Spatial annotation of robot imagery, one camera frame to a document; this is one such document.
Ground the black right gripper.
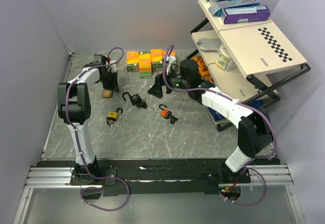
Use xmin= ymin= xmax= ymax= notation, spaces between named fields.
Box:
xmin=148 ymin=64 xmax=190 ymax=99

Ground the large brass padlock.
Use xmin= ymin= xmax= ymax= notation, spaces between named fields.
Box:
xmin=101 ymin=89 xmax=113 ymax=99

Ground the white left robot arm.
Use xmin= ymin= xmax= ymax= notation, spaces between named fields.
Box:
xmin=57 ymin=54 xmax=120 ymax=184

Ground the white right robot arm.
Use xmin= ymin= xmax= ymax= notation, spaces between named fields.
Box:
xmin=148 ymin=56 xmax=275 ymax=183

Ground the black padlock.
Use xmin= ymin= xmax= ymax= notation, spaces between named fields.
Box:
xmin=122 ymin=92 xmax=153 ymax=112

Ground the orange padlock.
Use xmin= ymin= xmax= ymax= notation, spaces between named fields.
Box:
xmin=158 ymin=104 xmax=180 ymax=124

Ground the orange sponge pack stack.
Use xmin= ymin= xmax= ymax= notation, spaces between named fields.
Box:
xmin=126 ymin=49 xmax=167 ymax=79

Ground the yellow padlock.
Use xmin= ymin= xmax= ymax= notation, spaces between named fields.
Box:
xmin=106 ymin=108 xmax=123 ymax=129

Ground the orange snack bag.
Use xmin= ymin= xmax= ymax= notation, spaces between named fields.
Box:
xmin=191 ymin=56 xmax=214 ymax=84

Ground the silver foil pouch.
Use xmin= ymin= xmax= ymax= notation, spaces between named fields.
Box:
xmin=196 ymin=38 xmax=222 ymax=52

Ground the cream tiered shelf rack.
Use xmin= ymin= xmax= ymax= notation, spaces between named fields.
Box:
xmin=186 ymin=0 xmax=312 ymax=133

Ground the blue bag under shelf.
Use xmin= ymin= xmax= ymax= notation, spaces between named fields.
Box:
xmin=207 ymin=100 xmax=265 ymax=125

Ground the purple toothpaste box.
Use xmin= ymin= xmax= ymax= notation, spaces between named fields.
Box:
xmin=220 ymin=6 xmax=271 ymax=24

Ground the grey R.O.C.S. toothpaste box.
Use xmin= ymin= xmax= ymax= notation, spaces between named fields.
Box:
xmin=208 ymin=0 xmax=261 ymax=16

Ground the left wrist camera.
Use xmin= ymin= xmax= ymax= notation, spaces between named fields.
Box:
xmin=106 ymin=60 xmax=119 ymax=73

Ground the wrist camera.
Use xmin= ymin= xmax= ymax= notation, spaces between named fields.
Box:
xmin=166 ymin=55 xmax=177 ymax=70
xmin=106 ymin=60 xmax=119 ymax=73

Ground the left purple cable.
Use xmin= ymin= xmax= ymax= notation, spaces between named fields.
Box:
xmin=64 ymin=47 xmax=130 ymax=212

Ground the purple cable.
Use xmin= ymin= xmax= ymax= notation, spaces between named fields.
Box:
xmin=64 ymin=47 xmax=130 ymax=212
xmin=162 ymin=44 xmax=278 ymax=206

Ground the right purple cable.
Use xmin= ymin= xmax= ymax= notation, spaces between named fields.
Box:
xmin=162 ymin=44 xmax=278 ymax=206

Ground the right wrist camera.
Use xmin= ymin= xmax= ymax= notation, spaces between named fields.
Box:
xmin=166 ymin=55 xmax=177 ymax=70

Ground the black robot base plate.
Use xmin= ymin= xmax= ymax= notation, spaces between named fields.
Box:
xmin=36 ymin=158 xmax=266 ymax=200

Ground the aluminium rail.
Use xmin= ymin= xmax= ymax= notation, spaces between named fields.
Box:
xmin=14 ymin=165 xmax=305 ymax=223

